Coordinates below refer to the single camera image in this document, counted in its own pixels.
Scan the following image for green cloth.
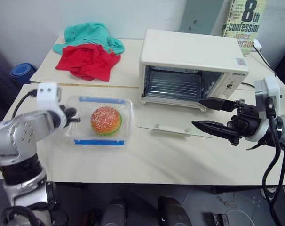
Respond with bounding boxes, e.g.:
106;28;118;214
53;22;126;57

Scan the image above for thin white floor cable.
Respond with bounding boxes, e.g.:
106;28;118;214
223;206;255;226

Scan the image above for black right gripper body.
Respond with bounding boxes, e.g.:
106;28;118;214
228;99;262;146

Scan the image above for white power adapter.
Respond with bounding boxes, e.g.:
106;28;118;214
250;39;263;53

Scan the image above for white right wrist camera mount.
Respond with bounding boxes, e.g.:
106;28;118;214
243;76;284;143

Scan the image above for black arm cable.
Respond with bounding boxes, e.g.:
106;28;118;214
261;96;285;226
12;90;39;118

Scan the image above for black and white shoe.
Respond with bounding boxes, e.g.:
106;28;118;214
260;186;279;208

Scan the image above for black robot body cables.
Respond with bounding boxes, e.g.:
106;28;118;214
0;181;69;226

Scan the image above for blue rolled mat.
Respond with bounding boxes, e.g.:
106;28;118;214
10;62;38;85

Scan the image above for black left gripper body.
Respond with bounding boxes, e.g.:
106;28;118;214
58;105;71;128

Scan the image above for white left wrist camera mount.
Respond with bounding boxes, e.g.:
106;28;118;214
36;82;62;111

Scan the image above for toy hamburger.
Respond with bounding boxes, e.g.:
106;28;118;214
90;106;123;137

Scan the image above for dark rounded shape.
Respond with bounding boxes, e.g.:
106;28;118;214
101;197;129;226
157;195;193;226

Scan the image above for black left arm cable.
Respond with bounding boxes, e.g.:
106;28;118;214
12;90;39;118

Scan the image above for clear plastic food container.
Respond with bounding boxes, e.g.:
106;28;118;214
64;95;135;148

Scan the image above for red cloth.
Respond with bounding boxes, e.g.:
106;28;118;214
55;44;122;82

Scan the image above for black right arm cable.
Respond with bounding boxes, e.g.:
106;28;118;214
261;96;285;226

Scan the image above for white toaster oven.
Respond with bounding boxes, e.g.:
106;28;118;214
139;29;250;113

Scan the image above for black oven power cord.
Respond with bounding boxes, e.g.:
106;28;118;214
240;46;278;89

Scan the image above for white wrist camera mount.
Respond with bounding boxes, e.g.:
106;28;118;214
36;82;62;111
243;76;284;143

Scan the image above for glass toaster oven door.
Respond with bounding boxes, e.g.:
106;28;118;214
136;109;213;139

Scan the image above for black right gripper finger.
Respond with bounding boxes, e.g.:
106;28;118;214
198;97;237;113
191;120;240;142

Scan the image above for metal oven rack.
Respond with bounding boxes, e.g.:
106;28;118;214
145;70;204;101

